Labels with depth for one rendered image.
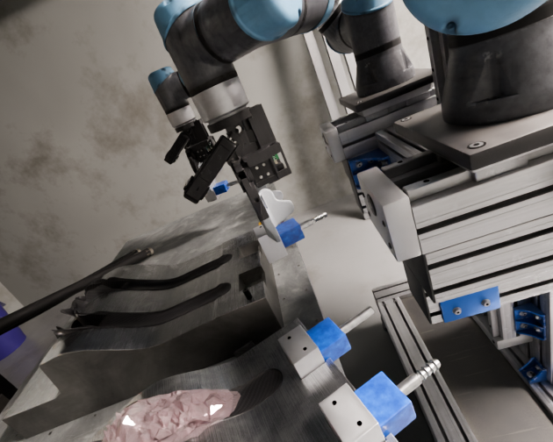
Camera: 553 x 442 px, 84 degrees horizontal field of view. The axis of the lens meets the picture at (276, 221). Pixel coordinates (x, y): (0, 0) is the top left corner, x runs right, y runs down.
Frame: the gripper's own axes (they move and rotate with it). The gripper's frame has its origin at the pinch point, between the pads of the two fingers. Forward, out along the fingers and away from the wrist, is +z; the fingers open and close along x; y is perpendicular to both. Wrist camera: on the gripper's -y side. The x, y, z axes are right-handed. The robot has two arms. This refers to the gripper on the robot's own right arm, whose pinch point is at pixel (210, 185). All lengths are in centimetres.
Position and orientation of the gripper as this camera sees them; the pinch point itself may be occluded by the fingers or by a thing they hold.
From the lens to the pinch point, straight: 103.3
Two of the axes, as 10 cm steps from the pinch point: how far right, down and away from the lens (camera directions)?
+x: 0.7, -4.6, 8.9
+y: 9.2, -3.1, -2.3
